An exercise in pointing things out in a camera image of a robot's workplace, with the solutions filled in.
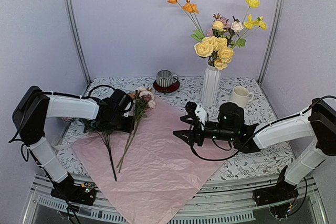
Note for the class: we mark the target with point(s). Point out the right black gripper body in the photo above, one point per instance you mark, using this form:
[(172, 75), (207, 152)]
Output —
[(228, 135)]

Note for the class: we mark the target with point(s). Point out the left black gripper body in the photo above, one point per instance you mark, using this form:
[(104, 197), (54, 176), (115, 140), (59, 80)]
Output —
[(119, 124)]

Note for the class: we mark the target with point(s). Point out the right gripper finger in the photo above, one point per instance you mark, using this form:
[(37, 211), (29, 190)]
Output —
[(189, 119), (190, 137)]

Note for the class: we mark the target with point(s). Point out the blue hydrangea flower stem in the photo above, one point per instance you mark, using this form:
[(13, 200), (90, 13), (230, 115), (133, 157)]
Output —
[(95, 126)]

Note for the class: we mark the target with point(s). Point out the dusty pink rose stem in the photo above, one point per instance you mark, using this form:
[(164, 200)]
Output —
[(139, 113)]

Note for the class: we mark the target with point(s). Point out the purple pink wrapping paper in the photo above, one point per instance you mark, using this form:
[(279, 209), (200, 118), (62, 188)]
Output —
[(158, 175)]

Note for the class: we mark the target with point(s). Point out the cream yellow rose stem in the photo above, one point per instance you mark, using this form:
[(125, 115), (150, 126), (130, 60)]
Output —
[(216, 50)]

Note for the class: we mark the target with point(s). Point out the pink rose flower stem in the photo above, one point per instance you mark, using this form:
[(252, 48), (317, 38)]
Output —
[(219, 25)]

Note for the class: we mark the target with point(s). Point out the yellow poppy flower stem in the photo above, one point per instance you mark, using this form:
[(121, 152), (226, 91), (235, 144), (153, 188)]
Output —
[(250, 25)]

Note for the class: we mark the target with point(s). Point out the orange flower stem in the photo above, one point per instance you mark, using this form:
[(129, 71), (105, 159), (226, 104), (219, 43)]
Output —
[(191, 10)]

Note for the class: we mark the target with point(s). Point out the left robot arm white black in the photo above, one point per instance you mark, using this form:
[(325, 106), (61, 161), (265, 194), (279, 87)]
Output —
[(39, 114)]

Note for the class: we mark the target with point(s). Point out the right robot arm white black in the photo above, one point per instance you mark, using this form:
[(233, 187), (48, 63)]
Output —
[(316, 121)]

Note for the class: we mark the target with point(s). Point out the white ribbed vase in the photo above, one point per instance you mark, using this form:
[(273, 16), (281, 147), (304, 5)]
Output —
[(210, 86)]

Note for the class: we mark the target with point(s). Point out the floral patterned tablecloth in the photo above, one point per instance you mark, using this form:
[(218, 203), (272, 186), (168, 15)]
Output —
[(267, 162)]

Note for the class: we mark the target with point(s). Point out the cream mug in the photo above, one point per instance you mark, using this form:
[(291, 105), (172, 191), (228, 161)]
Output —
[(241, 96)]

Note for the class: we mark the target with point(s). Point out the striped grey cup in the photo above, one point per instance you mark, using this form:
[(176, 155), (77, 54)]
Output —
[(166, 78)]

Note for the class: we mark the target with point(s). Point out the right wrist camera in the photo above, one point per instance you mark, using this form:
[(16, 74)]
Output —
[(197, 112)]

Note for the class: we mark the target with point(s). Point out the front aluminium rail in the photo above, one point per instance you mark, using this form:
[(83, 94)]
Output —
[(218, 201)]

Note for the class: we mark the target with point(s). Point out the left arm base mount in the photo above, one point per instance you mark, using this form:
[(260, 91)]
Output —
[(84, 194)]

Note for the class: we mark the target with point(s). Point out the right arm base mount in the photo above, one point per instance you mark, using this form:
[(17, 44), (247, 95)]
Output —
[(276, 194)]

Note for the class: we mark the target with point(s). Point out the right aluminium frame post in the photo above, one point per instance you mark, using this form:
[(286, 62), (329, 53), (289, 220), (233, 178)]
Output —
[(271, 41)]

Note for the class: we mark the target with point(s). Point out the aluminium frame post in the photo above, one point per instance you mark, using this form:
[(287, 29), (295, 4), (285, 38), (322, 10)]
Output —
[(76, 40), (271, 41)]

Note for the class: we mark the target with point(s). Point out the left aluminium frame post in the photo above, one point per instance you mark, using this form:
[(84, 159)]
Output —
[(76, 40)]

